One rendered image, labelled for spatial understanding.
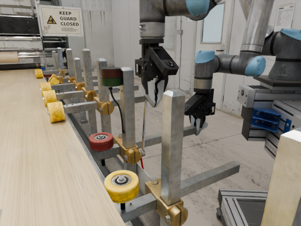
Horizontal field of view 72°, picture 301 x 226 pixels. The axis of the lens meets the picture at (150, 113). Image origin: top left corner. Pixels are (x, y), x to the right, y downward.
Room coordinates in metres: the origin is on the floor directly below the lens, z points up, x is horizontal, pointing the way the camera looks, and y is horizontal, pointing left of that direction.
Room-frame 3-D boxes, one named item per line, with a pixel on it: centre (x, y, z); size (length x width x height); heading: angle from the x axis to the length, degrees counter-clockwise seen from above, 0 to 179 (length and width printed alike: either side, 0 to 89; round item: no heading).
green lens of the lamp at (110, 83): (0.62, 0.12, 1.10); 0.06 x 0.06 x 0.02
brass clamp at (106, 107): (0.88, 0.21, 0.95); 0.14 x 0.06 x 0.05; 30
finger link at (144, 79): (0.64, 0.01, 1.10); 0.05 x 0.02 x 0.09; 120
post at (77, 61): (1.30, 0.45, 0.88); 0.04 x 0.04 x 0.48; 30
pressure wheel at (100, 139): (0.64, 0.17, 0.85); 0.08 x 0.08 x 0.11
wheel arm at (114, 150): (0.74, 0.00, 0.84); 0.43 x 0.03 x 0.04; 120
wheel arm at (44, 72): (2.01, 0.79, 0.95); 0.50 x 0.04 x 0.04; 120
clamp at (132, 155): (0.66, 0.09, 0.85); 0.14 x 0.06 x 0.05; 30
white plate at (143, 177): (0.63, 0.04, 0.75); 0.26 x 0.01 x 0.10; 30
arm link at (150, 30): (0.66, 0.00, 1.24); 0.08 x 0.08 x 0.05
